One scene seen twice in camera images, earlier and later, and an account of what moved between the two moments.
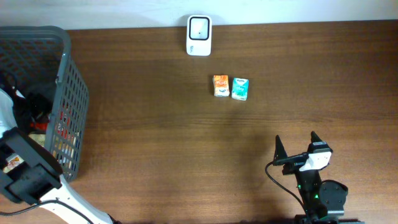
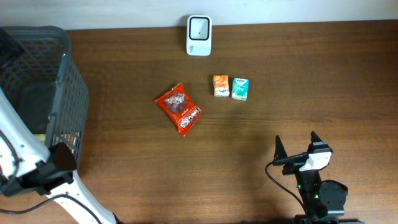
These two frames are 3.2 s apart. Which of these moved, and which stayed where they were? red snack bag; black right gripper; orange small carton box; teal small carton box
Moved: red snack bag
Stayed: teal small carton box; orange small carton box; black right gripper
